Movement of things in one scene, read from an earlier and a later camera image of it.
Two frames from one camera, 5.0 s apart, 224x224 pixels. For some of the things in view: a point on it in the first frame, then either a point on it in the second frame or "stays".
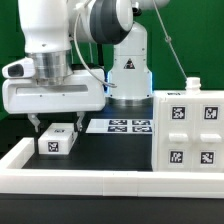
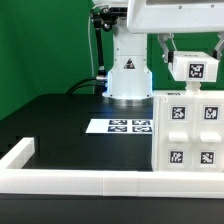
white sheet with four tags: x=120 y=126 stays
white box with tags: x=58 y=138 -> x=193 y=66
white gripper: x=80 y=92 -> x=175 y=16
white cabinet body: x=188 y=131 stays
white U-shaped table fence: x=15 y=179 stays
